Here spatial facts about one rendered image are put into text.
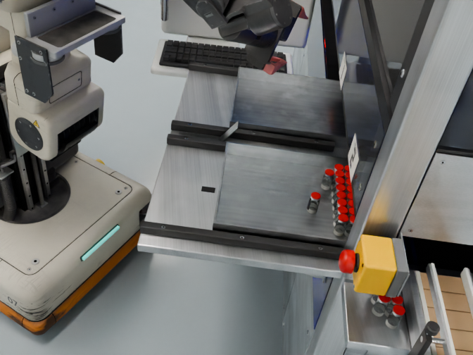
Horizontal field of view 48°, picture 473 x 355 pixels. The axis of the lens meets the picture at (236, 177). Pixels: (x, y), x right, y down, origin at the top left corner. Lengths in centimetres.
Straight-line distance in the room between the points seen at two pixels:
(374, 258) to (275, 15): 43
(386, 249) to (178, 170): 51
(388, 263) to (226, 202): 39
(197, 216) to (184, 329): 92
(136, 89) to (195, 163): 186
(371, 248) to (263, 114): 60
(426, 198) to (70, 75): 100
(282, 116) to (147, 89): 174
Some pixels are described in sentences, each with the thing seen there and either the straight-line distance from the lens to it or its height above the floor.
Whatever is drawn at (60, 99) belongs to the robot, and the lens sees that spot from 157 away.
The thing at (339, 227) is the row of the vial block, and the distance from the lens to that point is 111.
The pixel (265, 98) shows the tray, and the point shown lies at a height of 88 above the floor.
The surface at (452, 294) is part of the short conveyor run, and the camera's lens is 106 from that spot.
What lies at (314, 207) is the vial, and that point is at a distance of 114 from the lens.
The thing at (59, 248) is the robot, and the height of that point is 28.
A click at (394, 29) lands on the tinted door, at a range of 101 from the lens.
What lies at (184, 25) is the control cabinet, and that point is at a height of 84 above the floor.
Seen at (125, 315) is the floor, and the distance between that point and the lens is 202.
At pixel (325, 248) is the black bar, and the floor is 90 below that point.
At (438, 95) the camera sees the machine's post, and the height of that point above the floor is 130.
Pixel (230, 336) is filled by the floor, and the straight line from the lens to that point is 198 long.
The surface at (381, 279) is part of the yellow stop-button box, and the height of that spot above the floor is 100.
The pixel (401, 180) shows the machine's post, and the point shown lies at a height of 114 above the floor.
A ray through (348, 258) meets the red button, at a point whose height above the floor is 101.
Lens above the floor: 169
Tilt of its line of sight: 42 degrees down
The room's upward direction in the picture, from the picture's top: 8 degrees clockwise
